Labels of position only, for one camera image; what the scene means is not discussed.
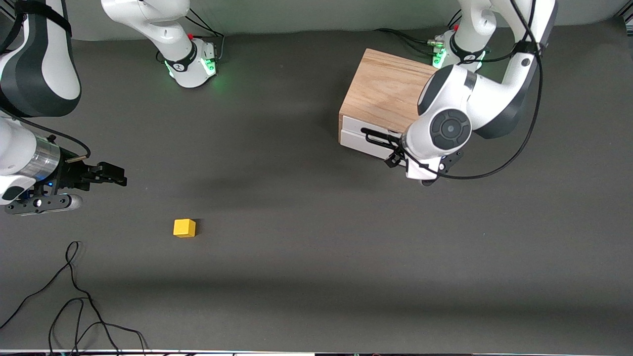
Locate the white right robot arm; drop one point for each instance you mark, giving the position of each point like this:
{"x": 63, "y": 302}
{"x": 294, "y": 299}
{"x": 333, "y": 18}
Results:
{"x": 44, "y": 64}

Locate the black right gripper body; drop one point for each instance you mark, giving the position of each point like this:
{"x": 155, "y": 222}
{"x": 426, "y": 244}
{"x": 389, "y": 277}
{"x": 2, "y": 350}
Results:
{"x": 70, "y": 175}

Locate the yellow cube block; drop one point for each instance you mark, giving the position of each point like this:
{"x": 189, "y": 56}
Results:
{"x": 184, "y": 228}

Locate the wooden drawer cabinet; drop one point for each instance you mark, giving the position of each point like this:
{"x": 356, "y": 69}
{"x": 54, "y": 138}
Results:
{"x": 381, "y": 89}

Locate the white-fronted wooden drawer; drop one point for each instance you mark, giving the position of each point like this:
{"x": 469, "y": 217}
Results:
{"x": 353, "y": 139}

